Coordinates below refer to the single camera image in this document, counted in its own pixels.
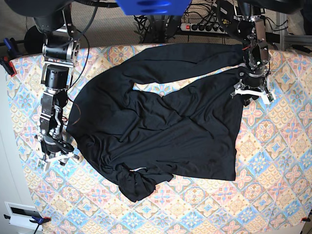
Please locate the blue orange clamp upper left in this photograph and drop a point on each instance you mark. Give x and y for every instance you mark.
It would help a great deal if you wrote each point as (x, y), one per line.
(5, 61)

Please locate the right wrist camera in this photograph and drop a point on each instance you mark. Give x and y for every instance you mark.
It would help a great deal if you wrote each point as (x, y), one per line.
(43, 165)

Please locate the white power strip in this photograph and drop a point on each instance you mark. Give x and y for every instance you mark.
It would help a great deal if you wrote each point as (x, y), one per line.
(204, 28)

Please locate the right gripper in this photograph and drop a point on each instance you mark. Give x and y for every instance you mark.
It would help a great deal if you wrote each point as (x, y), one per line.
(57, 151)

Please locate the blue orange clamp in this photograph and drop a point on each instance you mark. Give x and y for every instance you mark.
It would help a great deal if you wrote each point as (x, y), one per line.
(5, 61)
(36, 220)

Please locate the white floor vent box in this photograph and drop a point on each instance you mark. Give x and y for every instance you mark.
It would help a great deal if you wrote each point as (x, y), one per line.
(20, 215)

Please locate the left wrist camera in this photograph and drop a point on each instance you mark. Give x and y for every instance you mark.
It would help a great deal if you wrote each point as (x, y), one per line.
(270, 97)

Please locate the orange clamp lower right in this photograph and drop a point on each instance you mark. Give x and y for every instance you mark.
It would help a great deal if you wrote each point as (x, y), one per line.
(306, 219)

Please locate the patterned tablecloth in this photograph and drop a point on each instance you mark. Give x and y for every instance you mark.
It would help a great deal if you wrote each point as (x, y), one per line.
(272, 189)

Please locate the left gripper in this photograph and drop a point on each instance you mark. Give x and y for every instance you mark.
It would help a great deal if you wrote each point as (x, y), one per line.
(241, 89)

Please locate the blue orange clamp lower left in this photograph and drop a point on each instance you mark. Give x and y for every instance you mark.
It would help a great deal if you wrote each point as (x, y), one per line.
(36, 220)

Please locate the black t-shirt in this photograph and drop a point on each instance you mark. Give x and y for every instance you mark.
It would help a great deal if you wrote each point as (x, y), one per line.
(166, 111)

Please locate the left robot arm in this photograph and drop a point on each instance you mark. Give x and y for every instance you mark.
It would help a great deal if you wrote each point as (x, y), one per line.
(245, 23)

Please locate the black round stool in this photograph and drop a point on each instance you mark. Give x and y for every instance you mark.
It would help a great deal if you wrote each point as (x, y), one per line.
(34, 41)

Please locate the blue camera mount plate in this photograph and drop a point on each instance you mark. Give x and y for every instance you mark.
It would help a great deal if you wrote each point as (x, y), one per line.
(154, 7)

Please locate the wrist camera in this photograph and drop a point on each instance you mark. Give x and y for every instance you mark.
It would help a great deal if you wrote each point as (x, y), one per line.
(270, 97)
(43, 165)

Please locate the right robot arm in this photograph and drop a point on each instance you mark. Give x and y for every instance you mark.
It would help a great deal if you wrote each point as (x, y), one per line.
(60, 49)

